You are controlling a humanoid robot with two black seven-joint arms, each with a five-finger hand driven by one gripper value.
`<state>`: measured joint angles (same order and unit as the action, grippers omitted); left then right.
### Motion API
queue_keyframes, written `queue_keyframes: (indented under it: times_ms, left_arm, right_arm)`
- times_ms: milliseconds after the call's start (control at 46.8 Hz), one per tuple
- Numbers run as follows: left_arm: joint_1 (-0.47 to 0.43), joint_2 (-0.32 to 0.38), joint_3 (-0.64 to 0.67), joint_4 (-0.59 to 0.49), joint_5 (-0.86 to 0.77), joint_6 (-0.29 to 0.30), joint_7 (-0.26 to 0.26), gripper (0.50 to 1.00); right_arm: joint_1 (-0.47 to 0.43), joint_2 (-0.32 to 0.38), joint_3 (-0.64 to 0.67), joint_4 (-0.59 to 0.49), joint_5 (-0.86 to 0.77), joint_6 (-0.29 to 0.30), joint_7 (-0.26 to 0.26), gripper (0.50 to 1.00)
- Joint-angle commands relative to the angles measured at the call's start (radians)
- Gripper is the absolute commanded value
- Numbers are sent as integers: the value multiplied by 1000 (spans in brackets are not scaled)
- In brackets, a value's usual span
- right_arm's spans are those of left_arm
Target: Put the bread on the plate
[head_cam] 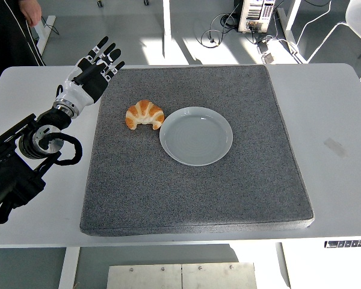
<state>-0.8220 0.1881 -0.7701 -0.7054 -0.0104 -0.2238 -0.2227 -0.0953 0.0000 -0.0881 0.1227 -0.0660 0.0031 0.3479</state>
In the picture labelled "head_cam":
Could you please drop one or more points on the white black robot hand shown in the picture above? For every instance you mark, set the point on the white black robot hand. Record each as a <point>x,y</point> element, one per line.
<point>78,93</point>

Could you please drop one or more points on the golden brown croissant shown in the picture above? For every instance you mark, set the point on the golden brown croissant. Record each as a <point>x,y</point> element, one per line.
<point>144,113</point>

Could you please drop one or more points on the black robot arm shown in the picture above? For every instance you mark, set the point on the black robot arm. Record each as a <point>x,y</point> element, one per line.
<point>6,180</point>

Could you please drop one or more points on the round grey plate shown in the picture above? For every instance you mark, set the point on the round grey plate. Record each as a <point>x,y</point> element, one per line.
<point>195,137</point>

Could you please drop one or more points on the grey metal plate with screws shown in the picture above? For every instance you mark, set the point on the grey metal plate with screws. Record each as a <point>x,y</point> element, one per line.
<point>180,277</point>

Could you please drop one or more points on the white desk foot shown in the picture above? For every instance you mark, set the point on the white desk foot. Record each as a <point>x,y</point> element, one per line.
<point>43,33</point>

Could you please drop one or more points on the person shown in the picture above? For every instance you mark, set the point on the person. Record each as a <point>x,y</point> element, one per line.
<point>6,39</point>

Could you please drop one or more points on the person's hand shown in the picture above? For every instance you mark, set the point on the person's hand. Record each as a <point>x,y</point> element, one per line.
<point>31,12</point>

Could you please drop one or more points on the grey speckled mat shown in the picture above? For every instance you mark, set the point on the grey speckled mat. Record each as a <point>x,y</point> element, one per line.
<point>183,195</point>

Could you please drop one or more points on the white table leg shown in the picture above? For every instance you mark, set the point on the white table leg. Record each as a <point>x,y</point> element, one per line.
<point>282,268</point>
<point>68,268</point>

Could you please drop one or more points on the white computer tower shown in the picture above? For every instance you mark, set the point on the white computer tower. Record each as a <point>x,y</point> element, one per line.
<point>255,13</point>

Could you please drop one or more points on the white power strip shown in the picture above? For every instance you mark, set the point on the white power strip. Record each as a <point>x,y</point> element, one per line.
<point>273,48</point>

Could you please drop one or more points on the white slanted desk leg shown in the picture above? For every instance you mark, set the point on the white slanted desk leg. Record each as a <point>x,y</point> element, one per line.
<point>287,30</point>

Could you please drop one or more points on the white chair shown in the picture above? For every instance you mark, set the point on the white chair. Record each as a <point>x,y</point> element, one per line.
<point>359,21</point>

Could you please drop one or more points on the black table control panel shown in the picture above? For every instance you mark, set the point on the black table control panel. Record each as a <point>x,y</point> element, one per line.
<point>349,244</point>

